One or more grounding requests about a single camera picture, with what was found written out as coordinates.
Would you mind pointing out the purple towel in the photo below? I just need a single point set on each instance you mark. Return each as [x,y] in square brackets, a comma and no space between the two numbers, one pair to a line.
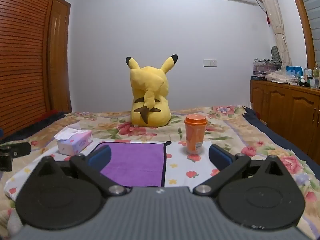
[136,160]

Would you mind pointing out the stack of folded clothes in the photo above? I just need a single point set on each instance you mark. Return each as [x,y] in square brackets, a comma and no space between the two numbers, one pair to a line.
[265,67]

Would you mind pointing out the window blinds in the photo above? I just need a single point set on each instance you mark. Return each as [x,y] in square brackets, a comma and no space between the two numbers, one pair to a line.
[315,10]

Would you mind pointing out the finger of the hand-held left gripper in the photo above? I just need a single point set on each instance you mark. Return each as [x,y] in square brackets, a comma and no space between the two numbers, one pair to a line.
[17,151]

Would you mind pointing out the pink folded cloth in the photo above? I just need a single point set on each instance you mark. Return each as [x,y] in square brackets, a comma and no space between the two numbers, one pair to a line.
[281,77]

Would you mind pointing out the white bottle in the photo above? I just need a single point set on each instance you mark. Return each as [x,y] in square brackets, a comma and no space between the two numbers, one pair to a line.
[306,75]

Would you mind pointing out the wooden cabinet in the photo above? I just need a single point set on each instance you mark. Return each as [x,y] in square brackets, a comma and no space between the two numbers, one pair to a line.
[282,110]

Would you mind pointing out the blue box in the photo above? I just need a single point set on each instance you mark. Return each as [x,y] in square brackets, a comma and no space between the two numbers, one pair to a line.
[294,72]

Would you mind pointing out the yellow plush toy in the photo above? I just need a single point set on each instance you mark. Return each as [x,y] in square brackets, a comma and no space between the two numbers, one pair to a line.
[150,85]

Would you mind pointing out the white wall switch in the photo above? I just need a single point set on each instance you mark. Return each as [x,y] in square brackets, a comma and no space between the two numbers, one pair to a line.
[210,63]

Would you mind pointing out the pink tissue box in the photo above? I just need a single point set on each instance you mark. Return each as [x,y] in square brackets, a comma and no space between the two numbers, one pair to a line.
[75,145]

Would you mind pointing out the green plastic bottle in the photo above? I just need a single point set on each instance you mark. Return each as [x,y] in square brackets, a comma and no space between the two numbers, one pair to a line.
[316,72]

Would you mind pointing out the small glass jar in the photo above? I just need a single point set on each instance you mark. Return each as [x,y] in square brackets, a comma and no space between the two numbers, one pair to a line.
[312,83]

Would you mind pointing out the orange cup with lid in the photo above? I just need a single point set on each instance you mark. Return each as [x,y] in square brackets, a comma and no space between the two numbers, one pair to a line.
[195,135]

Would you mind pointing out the wooden louvered wardrobe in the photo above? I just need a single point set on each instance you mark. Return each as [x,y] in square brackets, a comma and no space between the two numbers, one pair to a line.
[22,55]

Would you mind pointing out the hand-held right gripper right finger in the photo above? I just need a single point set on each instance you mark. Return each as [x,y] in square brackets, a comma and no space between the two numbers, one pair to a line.
[219,156]

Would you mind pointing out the floral bed sheet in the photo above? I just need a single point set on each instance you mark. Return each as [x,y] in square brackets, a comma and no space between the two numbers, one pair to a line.
[250,135]

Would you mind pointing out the green hand fan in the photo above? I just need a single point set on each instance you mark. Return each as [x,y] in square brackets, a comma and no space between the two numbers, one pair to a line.
[275,53]

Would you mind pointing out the dark flat box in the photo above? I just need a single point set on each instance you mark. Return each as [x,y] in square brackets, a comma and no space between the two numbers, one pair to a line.
[258,78]

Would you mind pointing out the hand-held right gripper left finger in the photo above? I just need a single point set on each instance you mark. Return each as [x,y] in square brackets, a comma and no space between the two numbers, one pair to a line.
[101,156]

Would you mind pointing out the wooden window frame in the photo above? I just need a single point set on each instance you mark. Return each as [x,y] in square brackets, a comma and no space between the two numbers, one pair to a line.
[303,25]

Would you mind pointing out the beige curtain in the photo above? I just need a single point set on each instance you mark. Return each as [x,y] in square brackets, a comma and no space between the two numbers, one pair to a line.
[275,17]

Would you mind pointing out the wooden door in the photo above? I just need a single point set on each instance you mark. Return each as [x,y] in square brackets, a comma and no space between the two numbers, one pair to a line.
[58,55]

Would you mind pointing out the red hanging ornament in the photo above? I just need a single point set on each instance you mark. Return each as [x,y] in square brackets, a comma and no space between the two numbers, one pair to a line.
[268,19]

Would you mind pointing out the white fruit-print cloth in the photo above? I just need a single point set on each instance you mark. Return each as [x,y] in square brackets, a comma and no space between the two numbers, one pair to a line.
[180,171]

